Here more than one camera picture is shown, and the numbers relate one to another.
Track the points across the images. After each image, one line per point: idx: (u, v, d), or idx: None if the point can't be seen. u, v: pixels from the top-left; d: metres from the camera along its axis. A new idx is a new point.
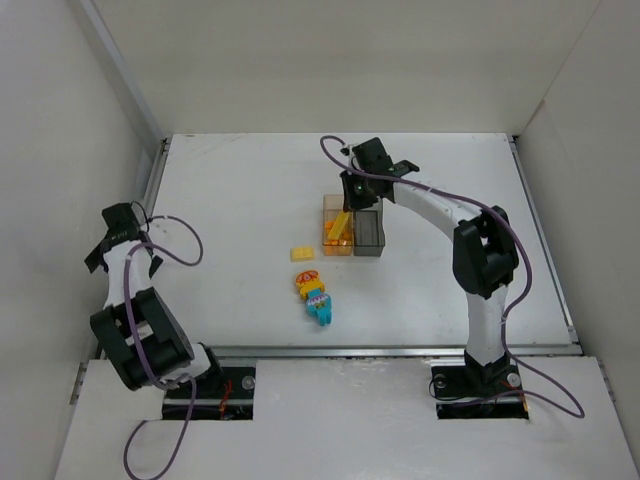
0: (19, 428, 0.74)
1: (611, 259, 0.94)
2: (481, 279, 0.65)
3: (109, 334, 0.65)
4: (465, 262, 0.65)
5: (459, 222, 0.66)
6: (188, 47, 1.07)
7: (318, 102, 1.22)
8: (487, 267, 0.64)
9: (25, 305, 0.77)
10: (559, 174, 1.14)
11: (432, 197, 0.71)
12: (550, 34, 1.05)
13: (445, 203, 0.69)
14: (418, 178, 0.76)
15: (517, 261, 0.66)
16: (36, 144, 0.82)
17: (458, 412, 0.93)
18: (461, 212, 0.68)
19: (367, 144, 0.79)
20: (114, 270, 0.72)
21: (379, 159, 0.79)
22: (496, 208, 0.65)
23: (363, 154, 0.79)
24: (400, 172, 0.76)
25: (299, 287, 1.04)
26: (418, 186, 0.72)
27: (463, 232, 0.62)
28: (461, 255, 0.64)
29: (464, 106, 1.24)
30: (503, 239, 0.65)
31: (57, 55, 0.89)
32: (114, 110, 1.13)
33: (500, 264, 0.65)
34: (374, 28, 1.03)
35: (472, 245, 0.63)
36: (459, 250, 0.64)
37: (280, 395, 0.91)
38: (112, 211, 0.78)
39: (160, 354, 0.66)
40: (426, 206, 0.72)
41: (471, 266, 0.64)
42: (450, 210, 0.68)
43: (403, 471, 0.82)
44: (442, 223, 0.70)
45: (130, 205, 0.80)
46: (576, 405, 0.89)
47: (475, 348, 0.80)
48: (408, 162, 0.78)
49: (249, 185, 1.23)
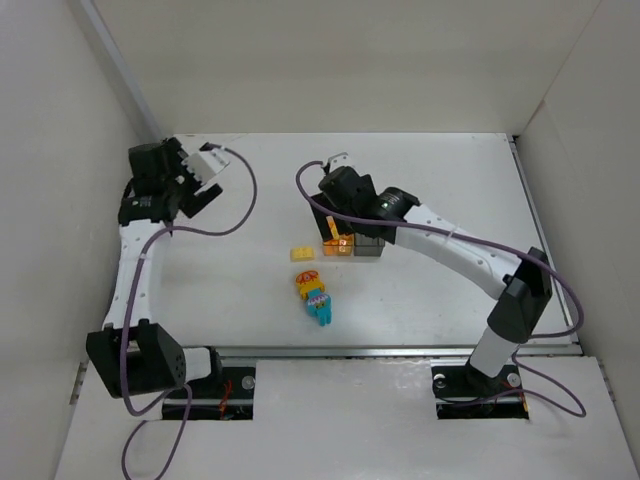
0: (20, 428, 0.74)
1: (612, 260, 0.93)
2: (528, 325, 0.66)
3: (102, 352, 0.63)
4: (514, 317, 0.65)
5: (504, 277, 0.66)
6: (187, 46, 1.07)
7: (318, 102, 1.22)
8: (532, 314, 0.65)
9: (26, 304, 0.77)
10: (559, 175, 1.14)
11: (457, 244, 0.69)
12: (550, 34, 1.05)
13: (477, 252, 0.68)
14: (423, 214, 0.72)
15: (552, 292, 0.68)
16: (36, 146, 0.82)
17: (458, 412, 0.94)
18: (498, 261, 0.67)
19: (341, 179, 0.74)
20: (127, 269, 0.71)
21: (359, 192, 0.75)
22: (532, 251, 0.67)
23: (341, 190, 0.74)
24: (395, 205, 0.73)
25: (299, 287, 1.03)
26: (434, 232, 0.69)
27: (513, 293, 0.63)
28: (509, 311, 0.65)
29: (465, 106, 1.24)
30: (542, 279, 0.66)
31: (56, 55, 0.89)
32: (113, 110, 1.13)
33: (541, 305, 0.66)
34: (374, 28, 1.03)
35: (523, 301, 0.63)
36: (506, 307, 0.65)
37: (281, 395, 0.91)
38: (140, 150, 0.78)
39: (149, 378, 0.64)
40: (449, 252, 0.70)
41: (521, 320, 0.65)
42: (485, 261, 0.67)
43: (403, 470, 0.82)
44: (474, 271, 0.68)
45: (153, 153, 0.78)
46: (577, 404, 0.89)
47: (484, 361, 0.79)
48: (398, 189, 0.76)
49: (249, 185, 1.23)
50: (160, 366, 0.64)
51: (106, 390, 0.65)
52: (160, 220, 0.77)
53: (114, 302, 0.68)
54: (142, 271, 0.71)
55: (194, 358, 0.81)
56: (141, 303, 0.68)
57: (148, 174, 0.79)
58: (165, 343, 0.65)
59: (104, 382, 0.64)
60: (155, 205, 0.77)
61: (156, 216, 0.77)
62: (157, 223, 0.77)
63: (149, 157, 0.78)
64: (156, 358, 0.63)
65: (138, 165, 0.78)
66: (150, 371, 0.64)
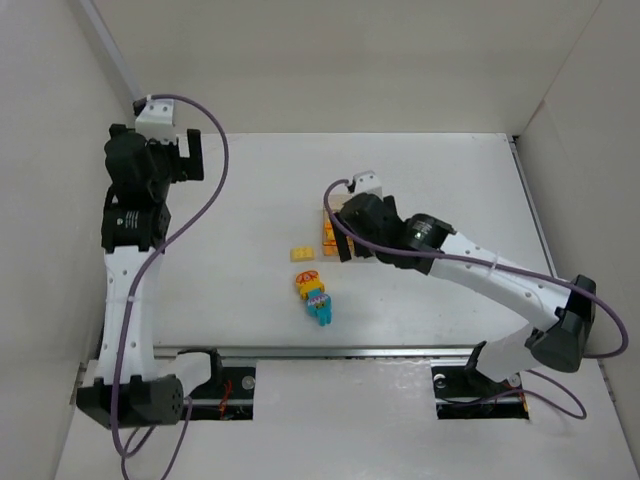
0: (20, 428, 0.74)
1: (612, 260, 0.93)
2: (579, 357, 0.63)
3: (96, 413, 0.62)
4: (567, 351, 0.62)
5: (556, 310, 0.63)
6: (188, 46, 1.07)
7: (318, 101, 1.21)
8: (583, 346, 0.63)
9: (26, 304, 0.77)
10: (559, 176, 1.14)
11: (500, 276, 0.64)
12: (550, 34, 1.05)
13: (524, 284, 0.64)
14: (461, 243, 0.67)
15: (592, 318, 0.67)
16: (36, 145, 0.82)
17: (458, 412, 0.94)
18: (547, 293, 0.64)
19: (367, 207, 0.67)
20: (114, 315, 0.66)
21: (387, 221, 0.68)
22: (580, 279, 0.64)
23: (367, 219, 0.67)
24: (428, 234, 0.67)
25: (299, 287, 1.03)
26: (476, 264, 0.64)
27: (570, 328, 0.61)
28: (563, 347, 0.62)
29: (465, 106, 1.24)
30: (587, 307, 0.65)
31: (56, 54, 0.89)
32: (113, 109, 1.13)
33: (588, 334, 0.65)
34: (375, 28, 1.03)
35: (579, 335, 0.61)
36: (559, 341, 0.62)
37: (281, 395, 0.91)
38: (118, 156, 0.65)
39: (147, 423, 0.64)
40: (492, 284, 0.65)
41: (575, 354, 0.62)
42: (533, 293, 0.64)
43: (403, 471, 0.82)
44: (521, 304, 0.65)
45: (133, 159, 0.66)
46: (577, 405, 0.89)
47: (491, 368, 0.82)
48: (426, 214, 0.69)
49: (249, 185, 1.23)
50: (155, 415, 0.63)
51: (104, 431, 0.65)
52: (149, 247, 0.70)
53: (103, 351, 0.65)
54: (132, 316, 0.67)
55: (196, 361, 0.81)
56: (131, 358, 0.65)
57: (129, 185, 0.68)
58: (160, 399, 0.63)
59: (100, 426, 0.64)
60: (142, 224, 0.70)
61: (144, 241, 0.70)
62: (145, 250, 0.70)
63: (128, 168, 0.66)
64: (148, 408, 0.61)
65: (115, 177, 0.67)
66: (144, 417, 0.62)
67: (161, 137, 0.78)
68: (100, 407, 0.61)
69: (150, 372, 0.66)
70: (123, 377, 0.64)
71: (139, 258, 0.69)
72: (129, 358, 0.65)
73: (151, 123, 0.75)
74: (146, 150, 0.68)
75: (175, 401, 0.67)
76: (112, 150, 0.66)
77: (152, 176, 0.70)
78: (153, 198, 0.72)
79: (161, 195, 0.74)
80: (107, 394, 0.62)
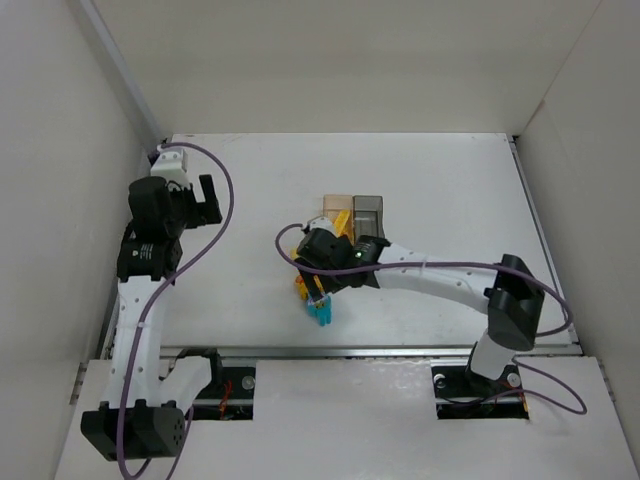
0: (20, 429, 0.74)
1: (613, 262, 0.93)
2: (530, 332, 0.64)
3: (100, 441, 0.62)
4: (511, 328, 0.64)
5: (484, 292, 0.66)
6: (188, 46, 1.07)
7: (318, 101, 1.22)
8: (529, 320, 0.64)
9: (26, 305, 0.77)
10: (559, 176, 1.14)
11: (429, 273, 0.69)
12: (550, 35, 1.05)
13: (455, 274, 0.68)
14: (396, 251, 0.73)
15: (544, 292, 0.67)
16: (36, 146, 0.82)
17: (458, 411, 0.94)
18: (474, 278, 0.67)
19: (314, 241, 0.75)
20: (124, 340, 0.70)
21: (334, 247, 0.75)
22: (508, 259, 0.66)
23: (317, 250, 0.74)
24: (369, 252, 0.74)
25: (300, 287, 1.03)
26: (409, 266, 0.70)
27: (499, 305, 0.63)
28: (504, 324, 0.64)
29: (464, 106, 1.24)
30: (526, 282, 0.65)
31: (55, 55, 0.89)
32: (113, 110, 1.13)
33: (536, 308, 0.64)
34: (375, 29, 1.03)
35: (511, 310, 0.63)
36: (498, 320, 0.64)
37: (281, 395, 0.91)
38: (141, 193, 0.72)
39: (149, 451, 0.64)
40: (430, 284, 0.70)
41: (518, 329, 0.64)
42: (463, 281, 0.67)
43: (403, 470, 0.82)
44: (459, 295, 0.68)
45: (157, 198, 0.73)
46: (577, 401, 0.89)
47: (485, 367, 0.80)
48: (370, 237, 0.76)
49: (249, 185, 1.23)
50: (157, 444, 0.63)
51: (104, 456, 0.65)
52: (160, 276, 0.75)
53: (112, 376, 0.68)
54: (141, 342, 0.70)
55: (198, 368, 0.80)
56: (137, 382, 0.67)
57: (147, 221, 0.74)
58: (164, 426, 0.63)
59: (100, 451, 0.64)
60: (157, 256, 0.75)
61: (157, 272, 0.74)
62: (156, 280, 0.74)
63: (149, 204, 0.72)
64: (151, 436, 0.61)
65: (135, 212, 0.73)
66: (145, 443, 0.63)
67: (179, 183, 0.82)
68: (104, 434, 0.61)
69: (155, 397, 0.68)
70: (128, 401, 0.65)
71: (151, 286, 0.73)
72: (135, 381, 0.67)
73: (164, 170, 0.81)
74: (165, 191, 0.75)
75: (178, 433, 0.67)
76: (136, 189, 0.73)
77: (169, 214, 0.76)
78: (168, 235, 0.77)
79: (177, 233, 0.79)
80: (110, 419, 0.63)
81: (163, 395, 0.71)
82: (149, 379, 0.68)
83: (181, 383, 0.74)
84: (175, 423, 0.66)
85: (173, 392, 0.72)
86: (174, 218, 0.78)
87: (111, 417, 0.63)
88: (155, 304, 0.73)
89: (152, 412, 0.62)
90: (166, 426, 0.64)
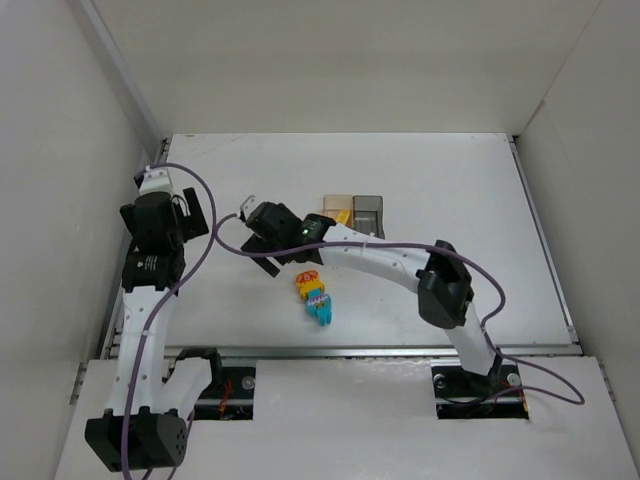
0: (20, 429, 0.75)
1: (612, 261, 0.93)
2: (454, 312, 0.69)
3: (104, 448, 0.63)
4: (437, 307, 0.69)
5: (417, 272, 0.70)
6: (188, 46, 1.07)
7: (318, 101, 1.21)
8: (455, 302, 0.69)
9: (27, 305, 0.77)
10: (559, 176, 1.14)
11: (369, 252, 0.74)
12: (550, 35, 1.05)
13: (390, 255, 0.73)
14: (340, 232, 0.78)
15: (470, 277, 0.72)
16: (36, 146, 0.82)
17: (458, 412, 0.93)
18: (409, 260, 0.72)
19: (264, 215, 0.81)
20: (129, 349, 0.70)
21: (283, 223, 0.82)
22: (440, 243, 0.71)
23: (265, 225, 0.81)
24: (315, 230, 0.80)
25: (299, 286, 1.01)
26: (350, 245, 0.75)
27: (428, 286, 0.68)
28: (431, 303, 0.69)
29: (464, 106, 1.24)
30: (455, 265, 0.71)
31: (55, 55, 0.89)
32: (113, 110, 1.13)
33: (463, 290, 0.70)
34: (375, 29, 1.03)
35: (437, 291, 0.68)
36: (427, 299, 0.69)
37: (280, 395, 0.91)
38: (146, 207, 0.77)
39: (152, 461, 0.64)
40: (367, 262, 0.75)
41: (443, 308, 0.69)
42: (399, 262, 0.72)
43: (402, 470, 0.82)
44: (393, 274, 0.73)
45: (161, 210, 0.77)
46: (575, 392, 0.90)
47: (471, 363, 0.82)
48: (318, 215, 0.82)
49: (249, 185, 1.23)
50: (160, 452, 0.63)
51: (106, 465, 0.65)
52: (164, 286, 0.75)
53: (116, 384, 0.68)
54: (145, 350, 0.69)
55: (199, 373, 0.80)
56: (141, 389, 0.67)
57: (152, 233, 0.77)
58: (167, 433, 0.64)
59: (103, 460, 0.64)
60: (160, 266, 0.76)
61: (161, 282, 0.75)
62: (161, 290, 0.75)
63: (153, 216, 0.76)
64: (155, 443, 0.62)
65: (141, 225, 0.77)
66: (149, 451, 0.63)
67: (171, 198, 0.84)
68: (108, 440, 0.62)
69: (158, 404, 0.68)
70: (133, 408, 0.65)
71: (154, 296, 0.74)
72: (139, 389, 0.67)
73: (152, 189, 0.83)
74: (168, 205, 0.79)
75: (180, 442, 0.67)
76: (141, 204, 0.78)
77: (173, 228, 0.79)
78: (172, 246, 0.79)
79: (180, 248, 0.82)
80: (114, 426, 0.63)
81: (165, 405, 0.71)
82: (153, 387, 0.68)
83: (183, 389, 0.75)
84: (178, 432, 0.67)
85: (174, 400, 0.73)
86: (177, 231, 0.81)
87: (115, 424, 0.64)
88: (160, 313, 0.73)
89: (157, 418, 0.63)
90: (169, 433, 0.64)
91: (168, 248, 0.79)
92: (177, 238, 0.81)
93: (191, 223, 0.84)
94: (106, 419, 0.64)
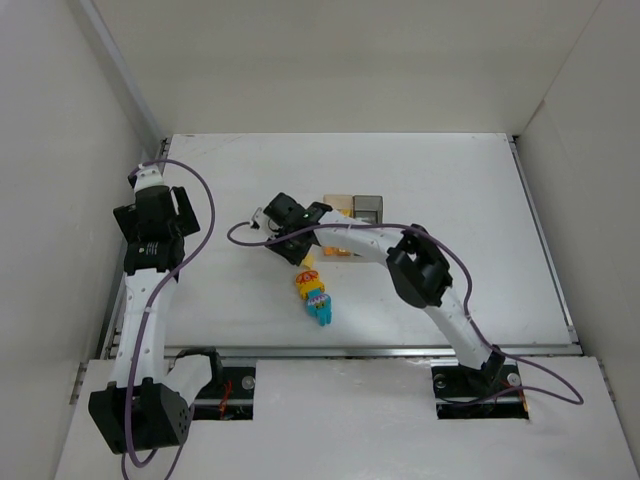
0: (20, 428, 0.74)
1: (612, 261, 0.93)
2: (425, 292, 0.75)
3: (108, 422, 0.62)
4: (407, 284, 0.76)
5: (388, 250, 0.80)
6: (188, 46, 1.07)
7: (318, 101, 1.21)
8: (425, 282, 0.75)
9: (26, 304, 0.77)
10: (559, 175, 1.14)
11: (353, 232, 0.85)
12: (550, 35, 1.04)
13: (370, 235, 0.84)
14: (334, 217, 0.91)
15: (448, 263, 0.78)
16: (36, 145, 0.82)
17: (458, 412, 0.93)
18: (384, 240, 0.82)
19: (277, 203, 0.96)
20: (132, 326, 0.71)
21: (291, 210, 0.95)
22: (415, 227, 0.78)
23: (276, 211, 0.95)
24: (315, 215, 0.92)
25: (299, 286, 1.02)
26: (338, 227, 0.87)
27: (396, 261, 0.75)
28: (402, 280, 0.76)
29: (464, 106, 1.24)
30: (429, 250, 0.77)
31: (55, 55, 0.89)
32: (113, 110, 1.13)
33: (434, 273, 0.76)
34: (374, 29, 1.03)
35: (406, 268, 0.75)
36: (399, 276, 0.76)
37: (280, 395, 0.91)
38: (146, 197, 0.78)
39: (154, 437, 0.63)
40: (352, 241, 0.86)
41: (413, 286, 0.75)
42: (376, 241, 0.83)
43: (403, 470, 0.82)
44: (371, 252, 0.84)
45: (161, 199, 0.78)
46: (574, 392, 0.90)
47: (458, 353, 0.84)
48: (319, 204, 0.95)
49: (249, 185, 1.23)
50: (162, 424, 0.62)
51: (109, 446, 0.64)
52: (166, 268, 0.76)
53: (119, 358, 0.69)
54: (147, 326, 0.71)
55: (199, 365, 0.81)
56: (144, 363, 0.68)
57: (153, 222, 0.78)
58: (170, 404, 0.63)
59: (107, 439, 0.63)
60: (161, 251, 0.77)
61: (162, 265, 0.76)
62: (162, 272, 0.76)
63: (154, 205, 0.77)
64: (161, 420, 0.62)
65: (142, 213, 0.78)
66: (153, 430, 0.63)
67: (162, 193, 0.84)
68: (111, 410, 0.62)
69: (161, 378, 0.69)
70: (136, 380, 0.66)
71: (155, 277, 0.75)
72: (142, 362, 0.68)
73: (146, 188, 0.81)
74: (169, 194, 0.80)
75: (182, 422, 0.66)
76: (141, 194, 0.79)
77: (172, 218, 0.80)
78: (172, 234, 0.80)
79: (180, 237, 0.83)
80: (118, 401, 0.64)
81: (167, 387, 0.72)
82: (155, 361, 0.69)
83: (184, 377, 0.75)
84: (180, 410, 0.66)
85: (176, 383, 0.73)
86: (178, 220, 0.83)
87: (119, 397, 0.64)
88: (161, 293, 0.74)
89: (160, 386, 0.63)
90: (171, 406, 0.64)
91: (168, 235, 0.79)
92: (178, 228, 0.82)
93: (183, 222, 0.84)
94: (110, 390, 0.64)
